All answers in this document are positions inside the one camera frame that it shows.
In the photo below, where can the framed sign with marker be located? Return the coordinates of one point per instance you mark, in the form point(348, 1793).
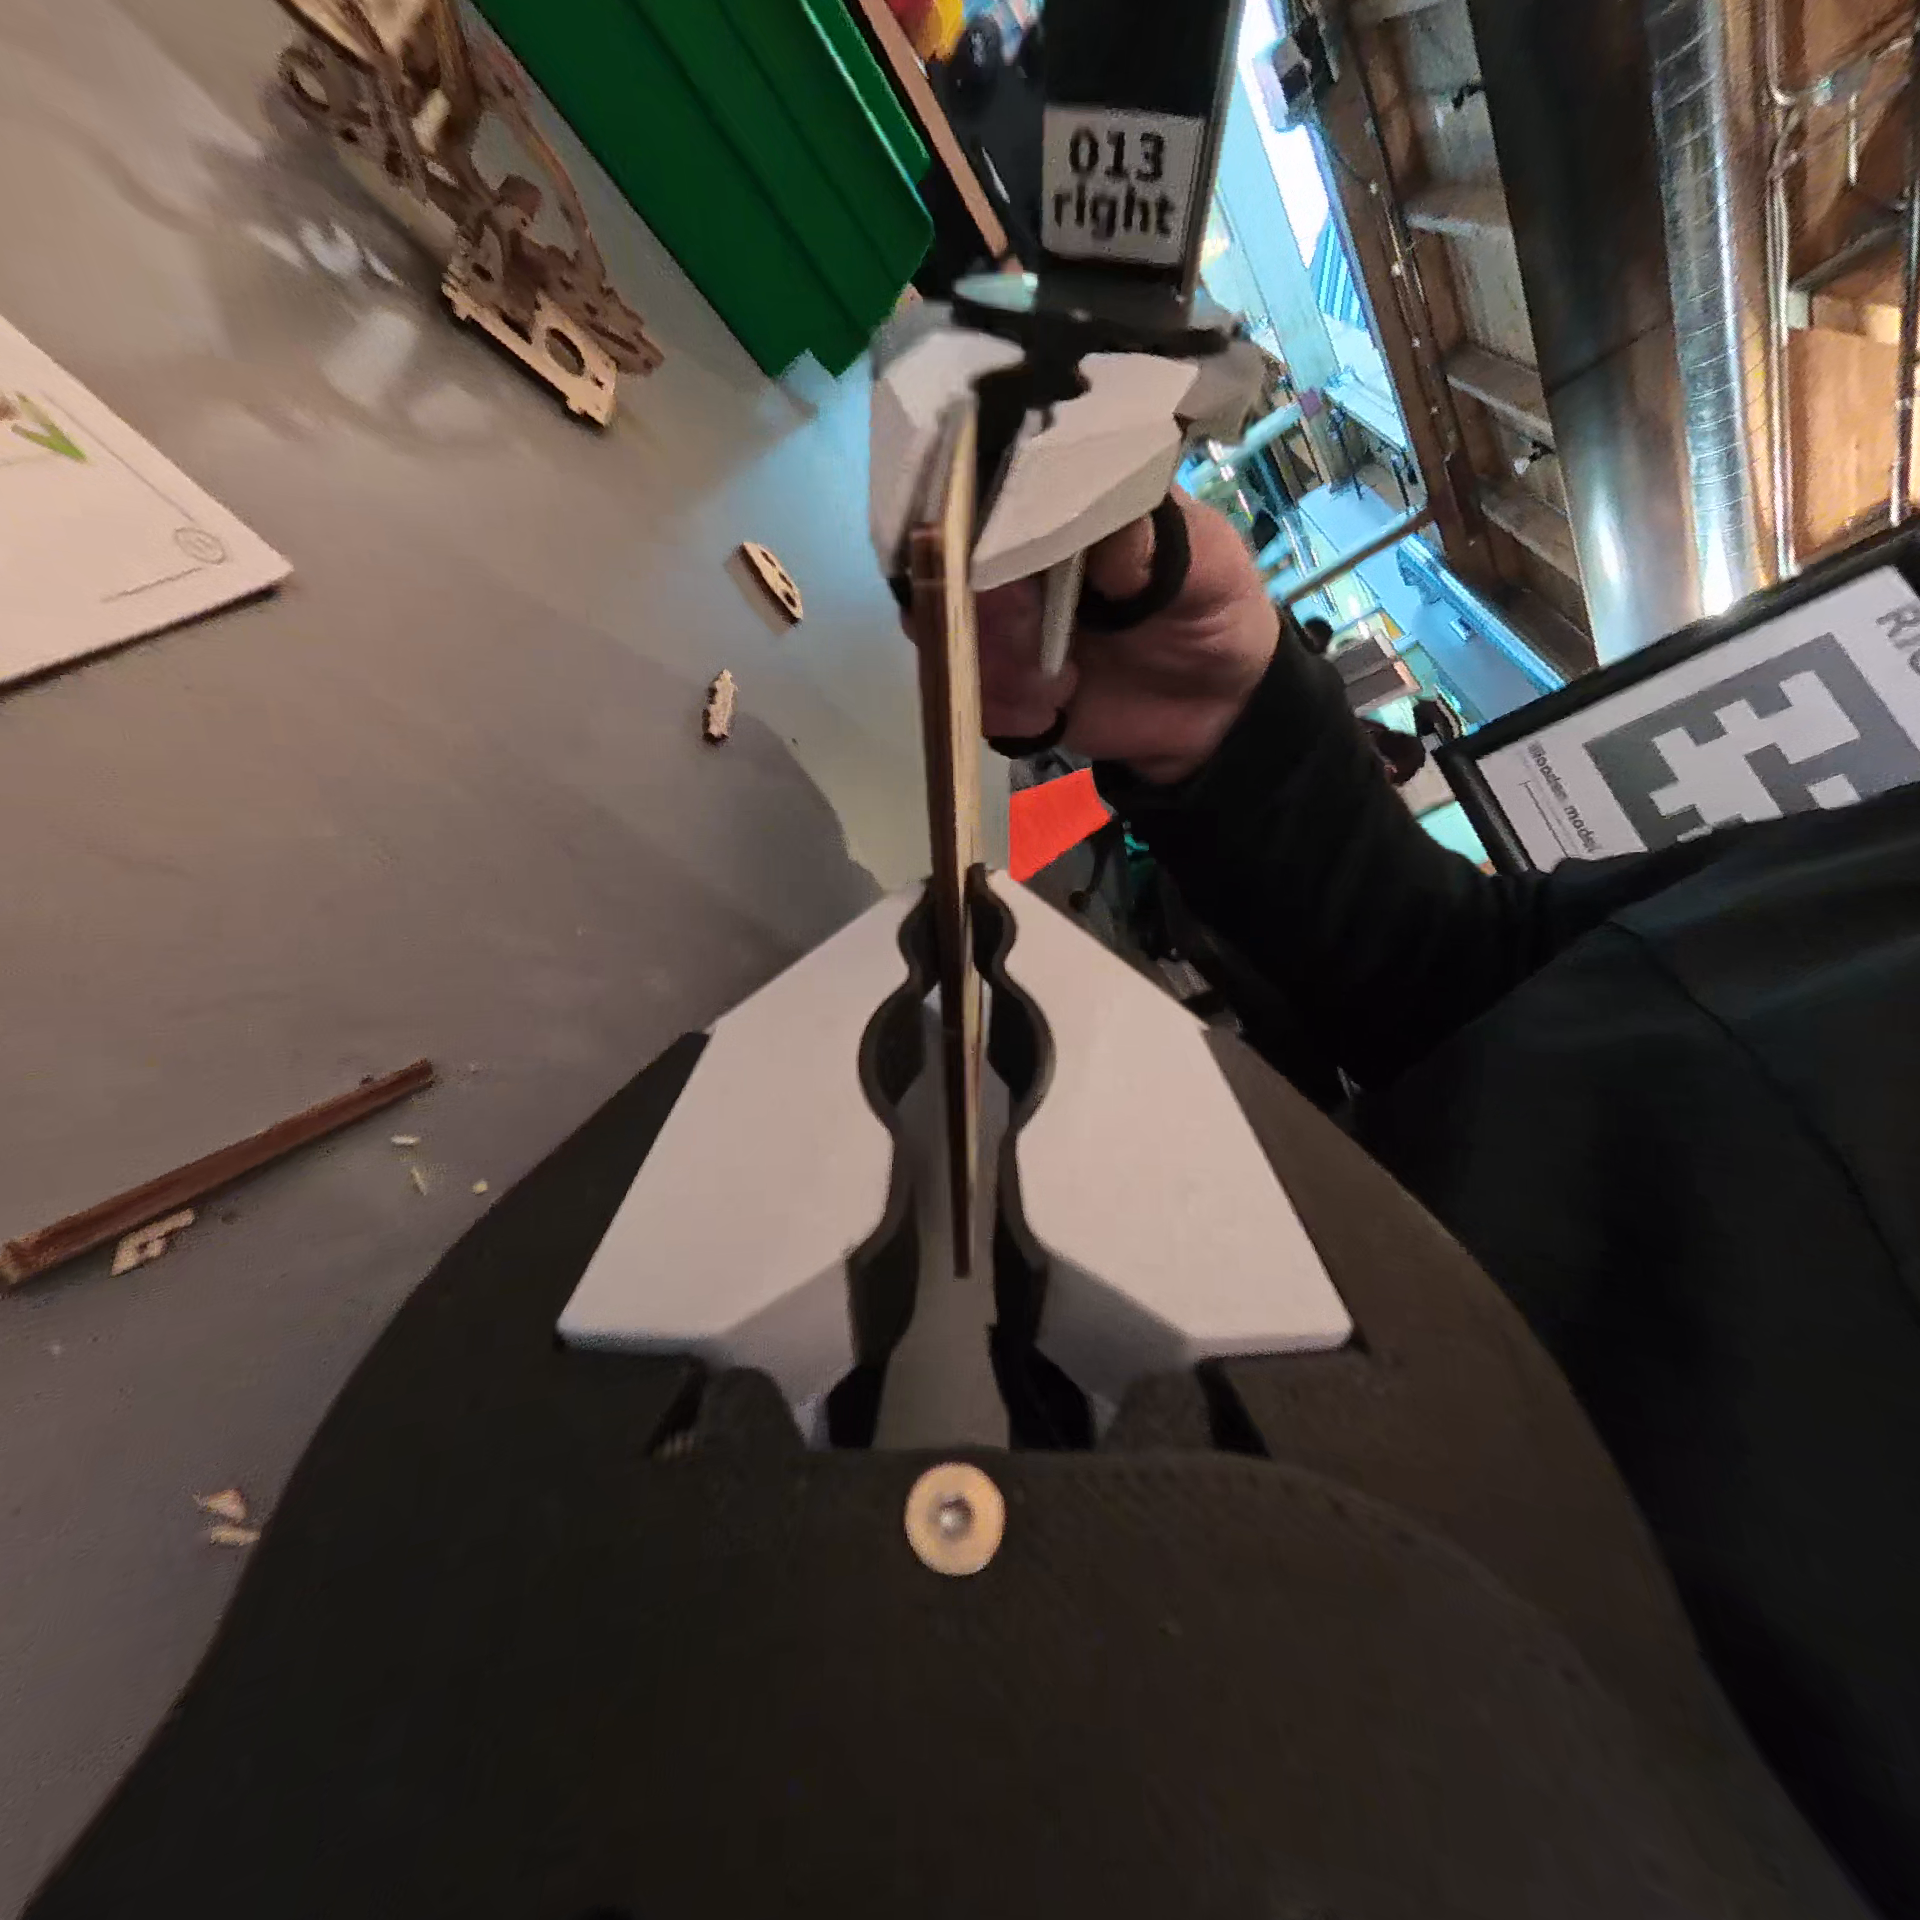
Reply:
point(1546, 780)

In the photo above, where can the laser-cut wooden parts sheet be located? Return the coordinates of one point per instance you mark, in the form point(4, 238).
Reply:
point(960, 750)

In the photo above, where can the small bumpy wooden piece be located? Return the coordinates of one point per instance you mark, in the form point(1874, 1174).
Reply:
point(721, 705)

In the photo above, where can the dark wooden stick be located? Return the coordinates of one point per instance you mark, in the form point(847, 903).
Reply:
point(224, 1172)

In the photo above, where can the small wooden piece with holes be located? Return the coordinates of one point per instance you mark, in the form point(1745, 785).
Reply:
point(756, 580)

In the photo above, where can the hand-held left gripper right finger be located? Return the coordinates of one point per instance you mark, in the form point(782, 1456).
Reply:
point(1170, 1200)

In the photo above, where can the tiny pale wooden offcut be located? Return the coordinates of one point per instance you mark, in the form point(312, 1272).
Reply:
point(150, 1241)

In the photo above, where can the person's right forearm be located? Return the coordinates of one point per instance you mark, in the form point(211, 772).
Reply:
point(1348, 886)

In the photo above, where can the person's right hand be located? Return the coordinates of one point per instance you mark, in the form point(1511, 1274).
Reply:
point(1184, 676)

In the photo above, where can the assembled wooden model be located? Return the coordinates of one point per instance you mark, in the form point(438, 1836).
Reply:
point(487, 301)

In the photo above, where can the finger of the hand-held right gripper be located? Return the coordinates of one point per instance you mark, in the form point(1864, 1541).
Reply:
point(915, 422)
point(1072, 481)

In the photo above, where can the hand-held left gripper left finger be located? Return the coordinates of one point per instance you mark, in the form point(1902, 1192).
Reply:
point(734, 1200)

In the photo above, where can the white instruction booklet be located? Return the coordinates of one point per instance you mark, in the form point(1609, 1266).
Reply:
point(106, 556)

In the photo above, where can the silver metal duct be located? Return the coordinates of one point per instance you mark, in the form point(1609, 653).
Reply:
point(1704, 301)

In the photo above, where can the green plastic bin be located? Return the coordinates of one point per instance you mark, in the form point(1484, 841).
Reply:
point(721, 150)

